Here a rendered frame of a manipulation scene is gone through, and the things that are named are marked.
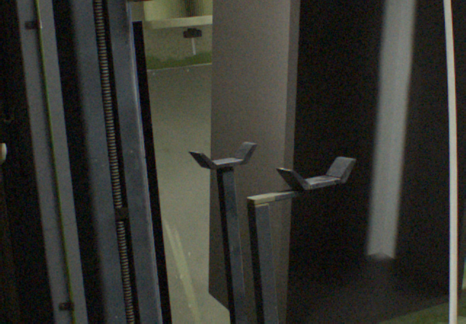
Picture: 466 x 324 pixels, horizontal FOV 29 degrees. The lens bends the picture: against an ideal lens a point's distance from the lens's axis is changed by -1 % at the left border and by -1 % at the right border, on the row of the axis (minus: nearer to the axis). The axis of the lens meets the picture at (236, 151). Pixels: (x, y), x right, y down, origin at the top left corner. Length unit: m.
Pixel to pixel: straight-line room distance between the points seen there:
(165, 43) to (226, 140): 1.28
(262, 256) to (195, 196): 2.41
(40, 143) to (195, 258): 1.86
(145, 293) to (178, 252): 2.26
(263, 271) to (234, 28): 1.35
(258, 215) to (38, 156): 0.58
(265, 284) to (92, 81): 0.26
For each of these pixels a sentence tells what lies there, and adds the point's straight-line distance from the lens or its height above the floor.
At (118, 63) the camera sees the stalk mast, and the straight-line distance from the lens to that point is 0.88.
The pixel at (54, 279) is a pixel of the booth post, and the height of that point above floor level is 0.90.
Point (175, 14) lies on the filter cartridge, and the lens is 3.17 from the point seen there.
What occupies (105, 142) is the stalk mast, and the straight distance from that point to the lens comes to 0.88.
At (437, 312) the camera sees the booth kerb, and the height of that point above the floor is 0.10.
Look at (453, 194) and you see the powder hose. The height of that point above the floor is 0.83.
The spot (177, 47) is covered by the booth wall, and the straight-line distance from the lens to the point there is 3.53.
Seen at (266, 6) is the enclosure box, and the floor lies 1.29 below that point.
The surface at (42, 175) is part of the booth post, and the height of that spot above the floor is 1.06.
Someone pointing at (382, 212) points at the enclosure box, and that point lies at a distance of 2.78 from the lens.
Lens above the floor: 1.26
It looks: 8 degrees down
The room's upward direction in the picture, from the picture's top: 5 degrees counter-clockwise
